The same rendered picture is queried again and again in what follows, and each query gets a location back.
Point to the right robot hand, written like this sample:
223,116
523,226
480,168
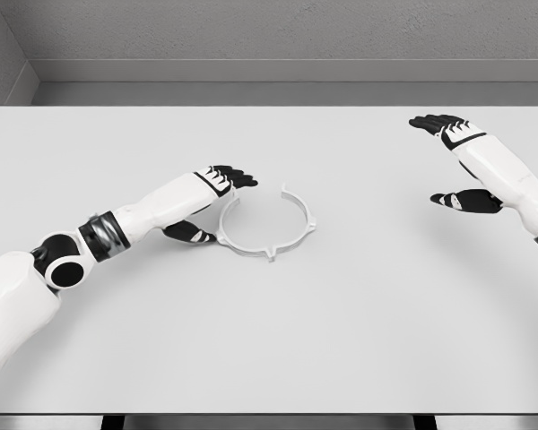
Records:
479,161

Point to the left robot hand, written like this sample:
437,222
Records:
193,192

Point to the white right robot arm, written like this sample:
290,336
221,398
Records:
535,192

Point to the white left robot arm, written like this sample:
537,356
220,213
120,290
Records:
22,286

